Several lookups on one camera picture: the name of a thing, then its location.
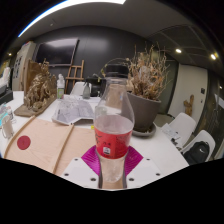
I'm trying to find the white paper sheets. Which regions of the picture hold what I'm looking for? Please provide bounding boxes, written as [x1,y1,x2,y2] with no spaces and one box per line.
[161,123,184,148]

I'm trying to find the green-labelled white bottle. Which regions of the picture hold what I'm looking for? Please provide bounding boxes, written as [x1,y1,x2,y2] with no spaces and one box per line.
[56,73,66,100]

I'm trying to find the black wall screen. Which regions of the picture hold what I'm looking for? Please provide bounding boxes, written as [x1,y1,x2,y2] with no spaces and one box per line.
[34,37,80,67]

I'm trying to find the tan wood-framed canvas panel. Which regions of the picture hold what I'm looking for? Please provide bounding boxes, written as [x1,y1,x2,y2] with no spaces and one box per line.
[3,115,101,178]

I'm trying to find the grey pot with dried plant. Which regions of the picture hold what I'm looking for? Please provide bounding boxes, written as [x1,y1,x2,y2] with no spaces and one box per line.
[124,44,171,138]

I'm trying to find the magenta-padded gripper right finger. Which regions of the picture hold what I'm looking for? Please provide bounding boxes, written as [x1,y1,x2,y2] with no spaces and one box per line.
[122,145,163,190]

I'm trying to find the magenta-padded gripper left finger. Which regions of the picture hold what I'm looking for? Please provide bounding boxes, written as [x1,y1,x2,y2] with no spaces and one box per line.
[60,145,102,190]

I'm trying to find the black backpack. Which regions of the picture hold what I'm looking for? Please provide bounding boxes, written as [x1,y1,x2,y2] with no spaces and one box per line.
[183,140,211,165]

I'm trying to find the flat round red coaster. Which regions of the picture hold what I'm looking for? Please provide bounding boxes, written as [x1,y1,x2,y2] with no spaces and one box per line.
[16,135,32,151]

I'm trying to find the long white ceiling light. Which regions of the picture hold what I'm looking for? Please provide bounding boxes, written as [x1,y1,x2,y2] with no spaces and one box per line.
[18,0,127,38]

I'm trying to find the grey newspaper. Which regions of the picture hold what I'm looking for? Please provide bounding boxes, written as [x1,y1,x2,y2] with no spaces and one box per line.
[51,96,101,126]

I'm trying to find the clear red-labelled drink bottle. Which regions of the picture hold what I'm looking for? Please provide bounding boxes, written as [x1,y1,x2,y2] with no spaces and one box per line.
[93,63,136,184]

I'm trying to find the white chair with papers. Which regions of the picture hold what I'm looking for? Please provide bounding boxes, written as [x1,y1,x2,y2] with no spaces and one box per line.
[168,112,198,148]

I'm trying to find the wooden cactus figure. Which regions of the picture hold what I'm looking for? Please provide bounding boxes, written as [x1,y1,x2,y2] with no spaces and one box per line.
[183,94,195,117]

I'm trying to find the grey glass bottle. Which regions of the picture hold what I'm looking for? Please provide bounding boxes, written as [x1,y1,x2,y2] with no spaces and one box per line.
[82,82,92,100]

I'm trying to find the white cabinet with posters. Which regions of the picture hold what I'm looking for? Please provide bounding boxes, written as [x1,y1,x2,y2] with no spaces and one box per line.
[11,40,37,92]

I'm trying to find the white chair with backpack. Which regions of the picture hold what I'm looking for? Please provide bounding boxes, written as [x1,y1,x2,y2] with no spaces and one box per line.
[181,129,217,166]

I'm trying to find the round ceiling spotlights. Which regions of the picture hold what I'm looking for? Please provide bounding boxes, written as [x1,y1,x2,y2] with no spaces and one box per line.
[5,47,218,62]

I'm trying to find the golden sculpture on wooden board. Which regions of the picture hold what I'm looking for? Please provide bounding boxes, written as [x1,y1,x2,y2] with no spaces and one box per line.
[13,59,58,118]

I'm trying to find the large black box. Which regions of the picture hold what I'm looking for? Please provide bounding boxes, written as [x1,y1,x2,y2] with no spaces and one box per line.
[0,88,14,105]

